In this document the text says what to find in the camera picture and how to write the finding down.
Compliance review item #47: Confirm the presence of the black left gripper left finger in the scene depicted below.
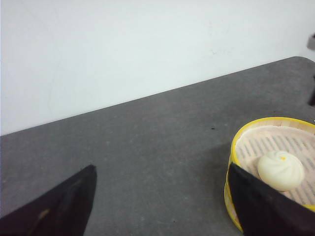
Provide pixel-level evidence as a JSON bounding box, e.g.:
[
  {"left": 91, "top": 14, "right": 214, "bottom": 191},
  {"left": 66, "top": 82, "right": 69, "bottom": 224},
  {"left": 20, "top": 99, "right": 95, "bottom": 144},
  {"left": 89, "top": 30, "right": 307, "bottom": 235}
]
[{"left": 0, "top": 165, "right": 96, "bottom": 236}]

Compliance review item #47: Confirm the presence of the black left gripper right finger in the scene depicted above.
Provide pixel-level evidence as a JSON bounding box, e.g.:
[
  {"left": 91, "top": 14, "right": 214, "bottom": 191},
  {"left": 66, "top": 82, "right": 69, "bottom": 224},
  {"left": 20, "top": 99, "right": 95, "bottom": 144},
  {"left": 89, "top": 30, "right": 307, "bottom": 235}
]
[{"left": 228, "top": 163, "right": 315, "bottom": 236}]

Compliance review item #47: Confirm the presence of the steamer drawer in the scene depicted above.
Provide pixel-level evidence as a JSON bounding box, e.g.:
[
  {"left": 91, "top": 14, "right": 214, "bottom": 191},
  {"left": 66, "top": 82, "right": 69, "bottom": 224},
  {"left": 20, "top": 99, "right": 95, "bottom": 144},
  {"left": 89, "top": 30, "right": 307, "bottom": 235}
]
[{"left": 224, "top": 117, "right": 315, "bottom": 236}]

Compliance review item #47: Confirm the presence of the white bun single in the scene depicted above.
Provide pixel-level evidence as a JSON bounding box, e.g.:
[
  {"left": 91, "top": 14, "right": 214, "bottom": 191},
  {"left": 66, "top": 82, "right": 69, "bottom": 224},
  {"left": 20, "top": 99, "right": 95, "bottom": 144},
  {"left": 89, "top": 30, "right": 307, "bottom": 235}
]
[{"left": 257, "top": 150, "right": 305, "bottom": 192}]

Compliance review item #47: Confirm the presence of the white liner cloth single bun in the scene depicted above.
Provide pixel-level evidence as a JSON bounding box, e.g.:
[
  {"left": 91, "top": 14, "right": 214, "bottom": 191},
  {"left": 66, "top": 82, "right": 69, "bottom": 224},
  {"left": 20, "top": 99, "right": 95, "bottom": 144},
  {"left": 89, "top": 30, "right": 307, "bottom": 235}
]
[{"left": 233, "top": 126, "right": 315, "bottom": 206}]

